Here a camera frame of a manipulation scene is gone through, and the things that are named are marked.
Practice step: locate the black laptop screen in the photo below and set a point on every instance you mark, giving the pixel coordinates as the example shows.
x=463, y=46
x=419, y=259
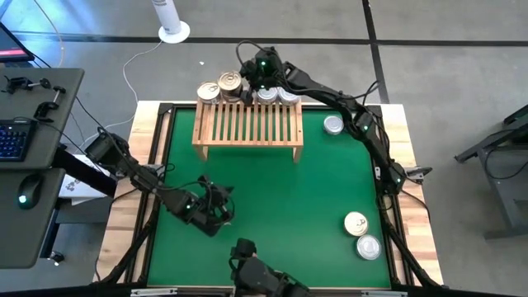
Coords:
x=12, y=41

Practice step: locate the black backlit keyboard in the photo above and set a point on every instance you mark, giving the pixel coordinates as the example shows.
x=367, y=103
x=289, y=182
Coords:
x=14, y=140

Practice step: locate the black desk knob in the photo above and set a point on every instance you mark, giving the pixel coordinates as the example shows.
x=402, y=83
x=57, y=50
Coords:
x=55, y=257

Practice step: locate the black desk clamp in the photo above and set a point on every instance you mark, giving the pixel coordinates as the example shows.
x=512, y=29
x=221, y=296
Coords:
x=24, y=83
x=47, y=106

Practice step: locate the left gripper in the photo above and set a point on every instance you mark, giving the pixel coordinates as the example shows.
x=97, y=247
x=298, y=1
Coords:
x=208, y=206

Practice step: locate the dark grey desk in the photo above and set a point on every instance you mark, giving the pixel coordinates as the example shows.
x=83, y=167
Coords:
x=24, y=239
x=62, y=136

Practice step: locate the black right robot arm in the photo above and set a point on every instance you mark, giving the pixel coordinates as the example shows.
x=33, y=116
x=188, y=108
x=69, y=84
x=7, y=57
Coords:
x=326, y=92

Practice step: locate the silver metal bracket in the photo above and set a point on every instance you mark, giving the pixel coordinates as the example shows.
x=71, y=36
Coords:
x=383, y=293
x=153, y=292

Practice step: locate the silver-lid green-label tuna can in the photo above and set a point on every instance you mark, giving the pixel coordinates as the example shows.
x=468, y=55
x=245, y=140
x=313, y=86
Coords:
x=288, y=97
x=368, y=247
x=333, y=124
x=267, y=95

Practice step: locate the wooden slatted shelf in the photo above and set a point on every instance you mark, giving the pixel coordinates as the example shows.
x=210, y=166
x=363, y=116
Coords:
x=247, y=143

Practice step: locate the green table mat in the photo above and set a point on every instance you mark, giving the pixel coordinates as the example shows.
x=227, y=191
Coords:
x=288, y=185

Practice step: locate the black desk support beam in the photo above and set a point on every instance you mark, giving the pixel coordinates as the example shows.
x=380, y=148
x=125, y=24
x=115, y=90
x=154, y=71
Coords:
x=82, y=175

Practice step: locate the dark grey cart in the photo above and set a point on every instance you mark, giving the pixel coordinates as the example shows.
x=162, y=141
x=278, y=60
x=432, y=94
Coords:
x=511, y=194

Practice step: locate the white tower fan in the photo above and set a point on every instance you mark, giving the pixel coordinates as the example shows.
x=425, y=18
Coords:
x=171, y=24

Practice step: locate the black computer mouse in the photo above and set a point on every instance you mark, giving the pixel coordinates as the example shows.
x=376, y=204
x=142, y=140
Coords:
x=29, y=189

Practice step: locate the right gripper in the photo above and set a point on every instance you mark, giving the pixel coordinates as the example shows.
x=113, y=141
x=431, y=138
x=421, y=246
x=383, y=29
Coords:
x=262, y=76

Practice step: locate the white printed box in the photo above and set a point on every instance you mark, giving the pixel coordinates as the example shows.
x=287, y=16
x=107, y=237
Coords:
x=72, y=187

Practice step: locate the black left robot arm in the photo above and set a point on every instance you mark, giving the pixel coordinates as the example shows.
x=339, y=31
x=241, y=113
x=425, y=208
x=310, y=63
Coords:
x=144, y=177

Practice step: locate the black metal rig frame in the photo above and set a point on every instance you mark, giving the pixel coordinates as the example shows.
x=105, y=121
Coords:
x=185, y=290

